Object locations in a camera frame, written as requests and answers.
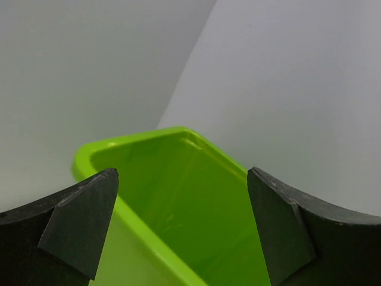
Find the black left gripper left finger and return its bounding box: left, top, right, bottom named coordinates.
left=1, top=168, right=119, bottom=285

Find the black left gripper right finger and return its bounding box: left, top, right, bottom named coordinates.
left=247, top=167, right=380, bottom=285

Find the green plastic bin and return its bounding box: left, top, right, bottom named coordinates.
left=72, top=128, right=270, bottom=285

